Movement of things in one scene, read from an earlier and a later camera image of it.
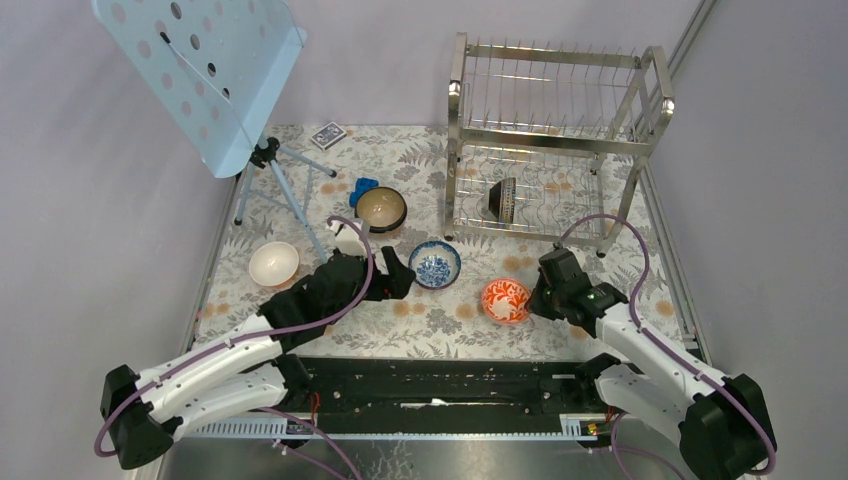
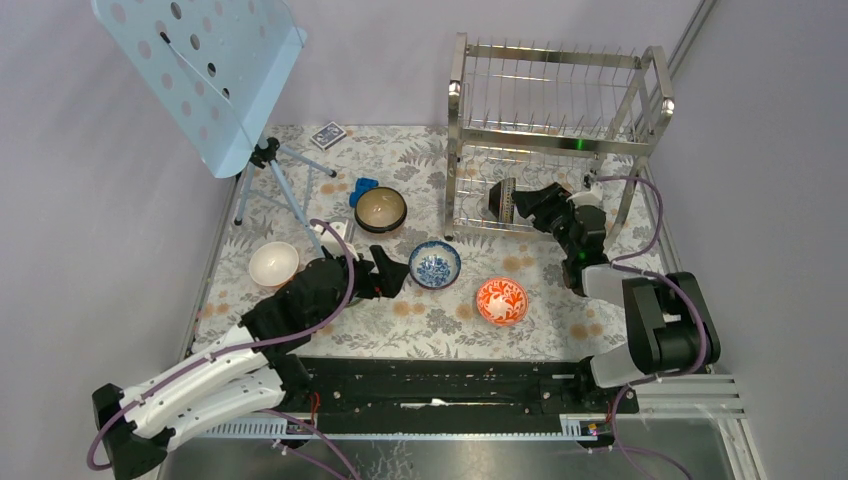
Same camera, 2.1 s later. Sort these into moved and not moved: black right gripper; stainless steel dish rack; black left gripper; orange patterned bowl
Moved: black right gripper
Not moved: orange patterned bowl; black left gripper; stainless steel dish rack
